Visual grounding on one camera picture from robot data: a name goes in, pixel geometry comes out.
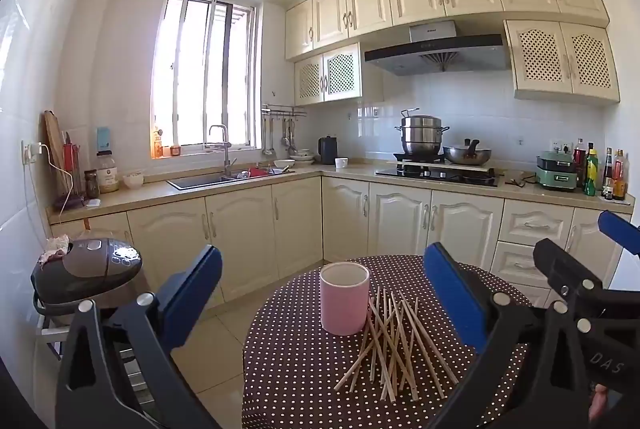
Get white charging cable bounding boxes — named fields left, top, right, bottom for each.
left=30, top=144, right=76, bottom=210

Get sliding kitchen window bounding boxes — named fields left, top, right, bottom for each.
left=151, top=0, right=263, bottom=158

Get cream base cabinets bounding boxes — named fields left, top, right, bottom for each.
left=50, top=176, right=640, bottom=310

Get pile of wooden chopsticks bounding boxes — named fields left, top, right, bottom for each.
left=333, top=286, right=460, bottom=404

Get dark red-capped bottle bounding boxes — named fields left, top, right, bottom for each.
left=572, top=138, right=588, bottom=187

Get cream lattice door cabinet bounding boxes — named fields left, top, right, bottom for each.
left=294, top=42, right=385, bottom=106
left=504, top=19, right=621, bottom=104

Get black rice cooker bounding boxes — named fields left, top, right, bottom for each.
left=31, top=236, right=143, bottom=327

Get black range hood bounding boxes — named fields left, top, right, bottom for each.
left=364, top=20, right=511, bottom=76

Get hanging metal ladle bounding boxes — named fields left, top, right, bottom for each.
left=262, top=116, right=276, bottom=156

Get steel kitchen sink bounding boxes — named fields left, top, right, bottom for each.
left=166, top=169, right=296, bottom=191

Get brown polka dot tablecloth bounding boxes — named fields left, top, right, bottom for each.
left=241, top=254, right=538, bottom=429

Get pink cup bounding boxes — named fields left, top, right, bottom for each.
left=320, top=261, right=371, bottom=336

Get black kettle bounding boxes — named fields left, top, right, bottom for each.
left=318, top=136, right=338, bottom=166

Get wooden cutting board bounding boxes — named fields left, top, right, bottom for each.
left=42, top=110, right=71, bottom=195

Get red kitchen tool set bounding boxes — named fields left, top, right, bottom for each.
left=62, top=132, right=83, bottom=200

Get steel steamer pot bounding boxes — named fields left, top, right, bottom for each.
left=395, top=109, right=450, bottom=157

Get person's right hand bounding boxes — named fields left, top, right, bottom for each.
left=589, top=381, right=612, bottom=425

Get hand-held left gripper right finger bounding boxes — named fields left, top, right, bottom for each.
left=423, top=241, right=588, bottom=429

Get dark sauce bottle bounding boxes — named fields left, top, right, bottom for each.
left=602, top=147, right=615, bottom=201

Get wall socket with charger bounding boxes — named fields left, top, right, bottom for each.
left=21, top=140, right=46, bottom=164

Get black gas stove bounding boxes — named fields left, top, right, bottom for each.
left=375, top=152, right=501, bottom=187

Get hanging metal skimmer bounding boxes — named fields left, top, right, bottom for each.
left=280, top=116, right=299, bottom=157

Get green bottle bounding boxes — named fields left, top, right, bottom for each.
left=584, top=148, right=599, bottom=196

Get large glass jar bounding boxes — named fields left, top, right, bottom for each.
left=95, top=150, right=121, bottom=194

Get pink lace rag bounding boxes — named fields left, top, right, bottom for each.
left=40, top=234, right=71, bottom=265

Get green electric cooker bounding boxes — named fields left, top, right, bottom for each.
left=536, top=150, right=581, bottom=192

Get steel faucet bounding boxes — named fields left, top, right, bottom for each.
left=208, top=124, right=237, bottom=177

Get amber oil bottle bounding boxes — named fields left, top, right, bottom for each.
left=613, top=149, right=628, bottom=201

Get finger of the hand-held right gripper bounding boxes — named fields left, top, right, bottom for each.
left=532, top=238, right=640, bottom=340
left=597, top=210, right=640, bottom=256

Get wall utensil rail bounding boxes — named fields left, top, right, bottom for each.
left=261, top=104, right=307, bottom=117

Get steel wok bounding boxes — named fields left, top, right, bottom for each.
left=442, top=139, right=492, bottom=166

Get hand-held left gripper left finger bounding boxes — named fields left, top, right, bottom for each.
left=55, top=244, right=223, bottom=429

